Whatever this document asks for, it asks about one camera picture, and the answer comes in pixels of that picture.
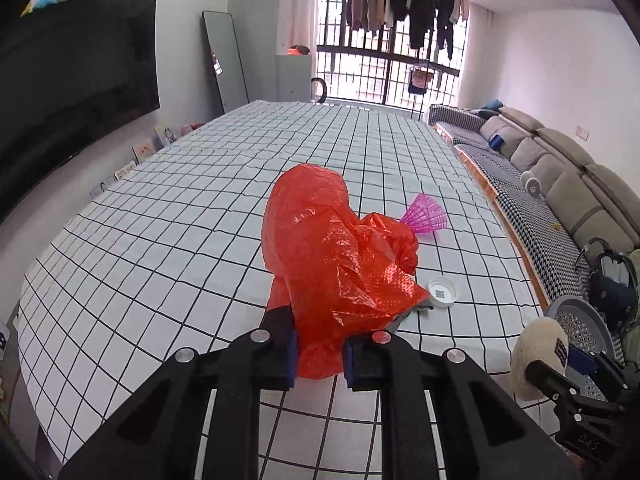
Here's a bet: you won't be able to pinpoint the beige fuzzy round pouch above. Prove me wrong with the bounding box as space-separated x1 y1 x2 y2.
509 316 568 401

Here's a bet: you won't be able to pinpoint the white round bottle cap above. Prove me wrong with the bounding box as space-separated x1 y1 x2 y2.
427 276 458 309

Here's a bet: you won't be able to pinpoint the red plastic bag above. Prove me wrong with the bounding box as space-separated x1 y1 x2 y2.
262 164 428 379

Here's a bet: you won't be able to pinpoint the grey knotted cloth strip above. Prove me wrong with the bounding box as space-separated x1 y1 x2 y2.
385 300 434 333

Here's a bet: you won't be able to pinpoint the grey perforated laundry basket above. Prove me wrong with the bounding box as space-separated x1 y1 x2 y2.
546 296 624 401

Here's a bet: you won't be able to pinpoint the dark blue backpack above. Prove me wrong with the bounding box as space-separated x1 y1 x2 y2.
575 237 639 333

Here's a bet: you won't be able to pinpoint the houndstooth sofa cover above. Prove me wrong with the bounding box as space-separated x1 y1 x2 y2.
428 104 589 301

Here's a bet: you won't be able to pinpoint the grey sectional sofa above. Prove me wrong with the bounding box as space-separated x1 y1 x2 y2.
460 106 639 255

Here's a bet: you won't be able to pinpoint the black grid white tablecloth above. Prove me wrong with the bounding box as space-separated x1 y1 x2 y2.
17 103 539 462

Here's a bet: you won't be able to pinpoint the small white desk fan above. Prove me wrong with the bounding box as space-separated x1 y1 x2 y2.
520 170 544 198

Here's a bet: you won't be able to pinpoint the pink plastic shuttlecock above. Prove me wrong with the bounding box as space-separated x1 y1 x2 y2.
400 194 448 234

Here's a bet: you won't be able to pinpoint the blue cylinder on sofa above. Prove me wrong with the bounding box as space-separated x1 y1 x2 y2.
488 133 504 152

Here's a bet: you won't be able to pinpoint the blue pillow on sofa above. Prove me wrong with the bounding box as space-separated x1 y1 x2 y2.
483 99 504 112

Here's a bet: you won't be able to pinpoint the black window grille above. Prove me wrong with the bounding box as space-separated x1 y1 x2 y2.
314 0 468 110

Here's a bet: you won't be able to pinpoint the grey cabinet by window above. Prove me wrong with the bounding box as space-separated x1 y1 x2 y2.
276 55 312 102

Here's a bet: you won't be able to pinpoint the leaning floor mirror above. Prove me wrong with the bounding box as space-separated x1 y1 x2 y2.
202 10 248 117

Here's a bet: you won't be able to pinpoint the hanging clothes on rack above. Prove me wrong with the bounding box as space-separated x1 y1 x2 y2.
343 0 470 63

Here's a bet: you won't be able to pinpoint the black wall television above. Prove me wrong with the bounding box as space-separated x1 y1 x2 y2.
0 0 160 216

